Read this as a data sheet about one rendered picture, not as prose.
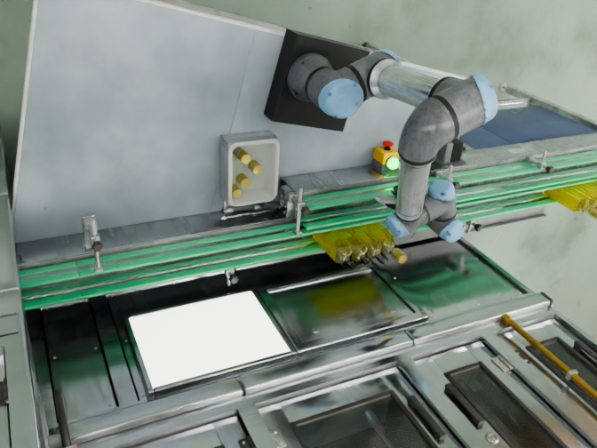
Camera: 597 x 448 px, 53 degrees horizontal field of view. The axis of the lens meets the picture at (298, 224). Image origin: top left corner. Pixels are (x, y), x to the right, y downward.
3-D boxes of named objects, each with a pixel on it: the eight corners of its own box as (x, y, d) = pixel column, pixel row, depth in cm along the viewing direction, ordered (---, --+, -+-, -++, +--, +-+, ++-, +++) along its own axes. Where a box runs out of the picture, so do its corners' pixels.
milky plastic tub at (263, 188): (219, 196, 203) (228, 208, 197) (219, 134, 192) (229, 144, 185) (266, 189, 210) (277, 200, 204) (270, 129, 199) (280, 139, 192)
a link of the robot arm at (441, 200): (428, 203, 168) (432, 231, 176) (460, 185, 171) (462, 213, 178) (412, 190, 174) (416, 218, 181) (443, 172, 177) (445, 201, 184)
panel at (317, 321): (123, 323, 183) (148, 401, 157) (122, 315, 182) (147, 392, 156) (373, 267, 219) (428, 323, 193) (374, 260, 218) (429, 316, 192)
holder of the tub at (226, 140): (219, 209, 206) (227, 220, 200) (219, 134, 193) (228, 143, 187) (266, 202, 213) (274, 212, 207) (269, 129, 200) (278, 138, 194)
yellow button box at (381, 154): (370, 164, 225) (381, 172, 220) (373, 145, 222) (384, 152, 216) (386, 161, 228) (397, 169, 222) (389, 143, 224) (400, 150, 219)
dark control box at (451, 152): (430, 155, 236) (443, 164, 230) (433, 136, 232) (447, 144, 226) (447, 152, 240) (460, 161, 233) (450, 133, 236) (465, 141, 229)
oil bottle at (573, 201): (539, 192, 256) (592, 223, 234) (543, 180, 253) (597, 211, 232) (549, 190, 258) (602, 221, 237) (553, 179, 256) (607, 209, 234)
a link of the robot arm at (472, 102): (337, 63, 179) (450, 102, 134) (378, 43, 182) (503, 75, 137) (346, 100, 185) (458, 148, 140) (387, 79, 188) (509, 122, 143)
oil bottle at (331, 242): (309, 235, 212) (338, 267, 196) (311, 221, 209) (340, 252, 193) (323, 232, 214) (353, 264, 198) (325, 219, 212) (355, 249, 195)
